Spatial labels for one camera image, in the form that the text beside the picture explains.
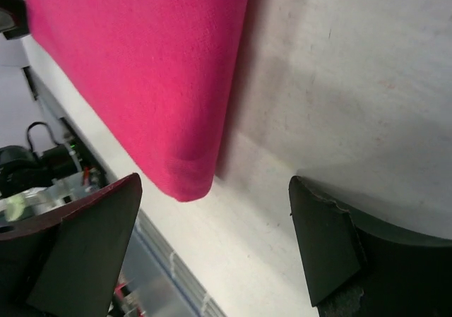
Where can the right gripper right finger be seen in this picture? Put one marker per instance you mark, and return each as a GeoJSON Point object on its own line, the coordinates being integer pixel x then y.
{"type": "Point", "coordinates": [356, 264]}

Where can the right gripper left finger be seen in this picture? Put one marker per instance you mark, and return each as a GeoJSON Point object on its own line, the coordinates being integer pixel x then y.
{"type": "Point", "coordinates": [66, 262]}

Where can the magenta pink trousers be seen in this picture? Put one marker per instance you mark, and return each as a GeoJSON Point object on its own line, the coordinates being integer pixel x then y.
{"type": "Point", "coordinates": [157, 72]}

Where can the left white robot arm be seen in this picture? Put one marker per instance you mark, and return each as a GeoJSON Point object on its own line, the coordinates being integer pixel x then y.
{"type": "Point", "coordinates": [14, 19]}

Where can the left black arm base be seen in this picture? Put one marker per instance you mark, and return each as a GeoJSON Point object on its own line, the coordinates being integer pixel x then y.
{"type": "Point", "coordinates": [33, 183]}

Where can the aluminium front rail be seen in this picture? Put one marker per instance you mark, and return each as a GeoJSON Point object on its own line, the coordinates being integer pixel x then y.
{"type": "Point", "coordinates": [154, 280]}

